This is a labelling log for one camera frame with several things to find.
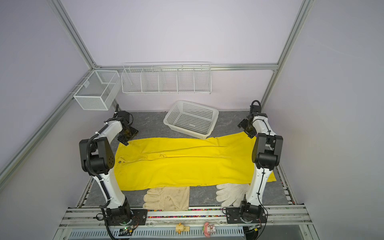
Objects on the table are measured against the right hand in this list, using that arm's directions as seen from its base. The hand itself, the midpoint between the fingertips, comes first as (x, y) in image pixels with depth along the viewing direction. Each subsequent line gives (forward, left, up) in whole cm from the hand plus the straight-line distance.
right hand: (243, 128), depth 101 cm
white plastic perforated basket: (+15, +34, -6) cm, 38 cm away
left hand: (-6, +73, 0) cm, 74 cm away
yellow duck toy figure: (-56, +40, -2) cm, 69 cm away
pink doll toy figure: (-56, +27, -3) cm, 63 cm away
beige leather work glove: (-42, +46, -6) cm, 62 cm away
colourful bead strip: (-50, +36, -8) cm, 62 cm away
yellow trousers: (-23, +64, -4) cm, 68 cm away
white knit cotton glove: (-40, +15, -6) cm, 43 cm away
